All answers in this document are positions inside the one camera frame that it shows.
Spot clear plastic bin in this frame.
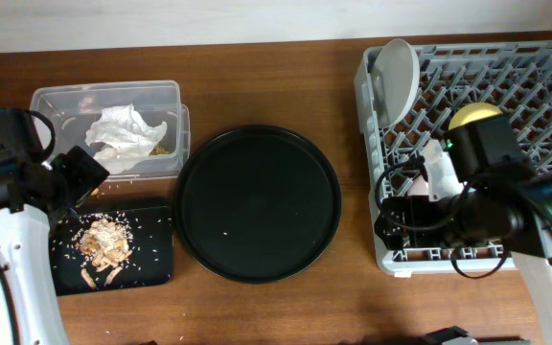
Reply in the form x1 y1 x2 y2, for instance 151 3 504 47
30 80 191 182

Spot black rectangular tray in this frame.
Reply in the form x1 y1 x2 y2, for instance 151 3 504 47
49 197 173 296

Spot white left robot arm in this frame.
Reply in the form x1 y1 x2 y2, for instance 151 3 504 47
0 147 109 344

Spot grey plate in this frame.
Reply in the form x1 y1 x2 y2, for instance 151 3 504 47
370 38 420 128

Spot grey dishwasher rack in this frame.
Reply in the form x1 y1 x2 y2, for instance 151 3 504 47
354 41 552 279

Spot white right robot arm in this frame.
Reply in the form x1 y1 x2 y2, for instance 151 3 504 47
375 170 552 344

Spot white napkin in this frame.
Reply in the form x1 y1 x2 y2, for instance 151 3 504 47
85 103 168 174

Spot pink cup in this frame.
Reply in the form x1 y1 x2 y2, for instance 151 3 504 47
406 175 429 196

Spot yellow bowl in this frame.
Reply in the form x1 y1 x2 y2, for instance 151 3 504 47
448 103 502 130

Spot black round tray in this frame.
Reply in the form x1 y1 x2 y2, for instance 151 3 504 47
172 125 342 284

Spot rice and food scraps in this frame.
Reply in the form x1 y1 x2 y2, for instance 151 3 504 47
62 210 162 291

